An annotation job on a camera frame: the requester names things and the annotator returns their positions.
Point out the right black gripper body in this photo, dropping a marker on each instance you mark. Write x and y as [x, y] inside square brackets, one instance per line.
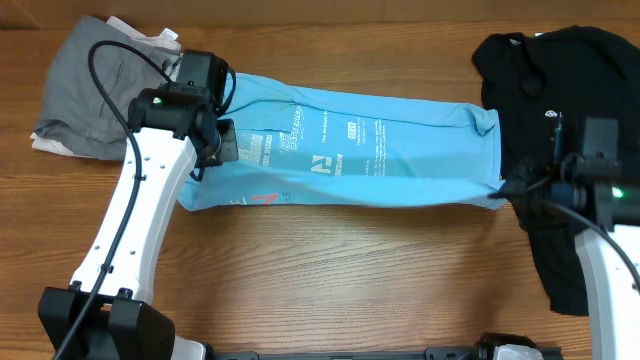
[532, 192]

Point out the light blue printed t-shirt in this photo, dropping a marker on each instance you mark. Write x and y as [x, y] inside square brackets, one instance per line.
[303, 146]

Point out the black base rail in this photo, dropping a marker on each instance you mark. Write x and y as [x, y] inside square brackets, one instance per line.
[477, 352]

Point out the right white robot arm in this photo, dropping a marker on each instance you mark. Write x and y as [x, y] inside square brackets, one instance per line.
[584, 184]

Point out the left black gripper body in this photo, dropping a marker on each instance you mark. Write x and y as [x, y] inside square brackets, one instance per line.
[225, 145]

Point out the grey folded shorts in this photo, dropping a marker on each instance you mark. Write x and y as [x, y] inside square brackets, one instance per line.
[80, 95]

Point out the black t-shirt white logo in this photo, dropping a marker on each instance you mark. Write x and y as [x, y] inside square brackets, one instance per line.
[578, 72]

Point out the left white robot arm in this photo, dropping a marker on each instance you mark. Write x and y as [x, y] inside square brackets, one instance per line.
[174, 132]

